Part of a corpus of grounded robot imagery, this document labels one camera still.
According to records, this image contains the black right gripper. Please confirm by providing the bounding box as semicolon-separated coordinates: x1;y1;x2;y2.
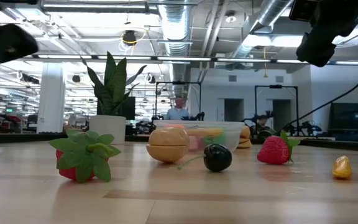
296;0;358;68

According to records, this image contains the red toy strawberry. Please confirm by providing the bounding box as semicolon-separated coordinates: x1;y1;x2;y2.
256;129;301;166
48;128;122;185

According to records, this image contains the yellow toy pepper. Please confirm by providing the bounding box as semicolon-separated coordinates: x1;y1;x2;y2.
331;155;353;180

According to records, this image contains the green toy fruit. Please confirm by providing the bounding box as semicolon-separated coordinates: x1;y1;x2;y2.
203;133;227;146

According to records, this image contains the black toy cherry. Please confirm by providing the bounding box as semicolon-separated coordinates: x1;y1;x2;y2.
177;143;234;173

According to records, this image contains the small red round toy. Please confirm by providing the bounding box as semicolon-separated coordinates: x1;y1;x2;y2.
188;136;202;152

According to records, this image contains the tan toy potato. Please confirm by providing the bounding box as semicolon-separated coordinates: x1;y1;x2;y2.
145;127;190;164

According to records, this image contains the clear plastic tupperware container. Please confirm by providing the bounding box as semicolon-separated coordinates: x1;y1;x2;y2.
153;119;246;154

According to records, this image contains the white column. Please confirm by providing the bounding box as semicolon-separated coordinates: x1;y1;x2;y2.
36;63;67;134

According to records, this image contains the black equipment cabinet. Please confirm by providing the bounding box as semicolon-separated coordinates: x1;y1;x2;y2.
327;101;358;143

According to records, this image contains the folded orange cloth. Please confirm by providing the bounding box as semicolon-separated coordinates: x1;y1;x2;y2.
236;125;252;149

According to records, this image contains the green plant in white pot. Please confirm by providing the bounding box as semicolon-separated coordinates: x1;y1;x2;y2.
80;51;148;145

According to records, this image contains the black background monitor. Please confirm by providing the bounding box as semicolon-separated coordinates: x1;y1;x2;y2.
96;96;137;121

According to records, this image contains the person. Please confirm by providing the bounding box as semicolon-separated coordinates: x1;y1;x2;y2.
164;96;191;121

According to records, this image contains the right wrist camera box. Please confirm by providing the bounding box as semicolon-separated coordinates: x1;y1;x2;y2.
288;0;320;22

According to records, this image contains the black gantry frame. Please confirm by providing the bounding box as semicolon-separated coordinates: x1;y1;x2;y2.
154;81;203;121
254;84;300;137

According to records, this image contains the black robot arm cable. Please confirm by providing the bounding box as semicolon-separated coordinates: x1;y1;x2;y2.
278;65;358;134

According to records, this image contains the silver spiral air duct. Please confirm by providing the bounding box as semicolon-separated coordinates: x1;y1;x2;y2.
157;0;193;116
225;0;295;71

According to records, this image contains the black hanging cord reel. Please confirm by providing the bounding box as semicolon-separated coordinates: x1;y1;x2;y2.
122;29;139;47

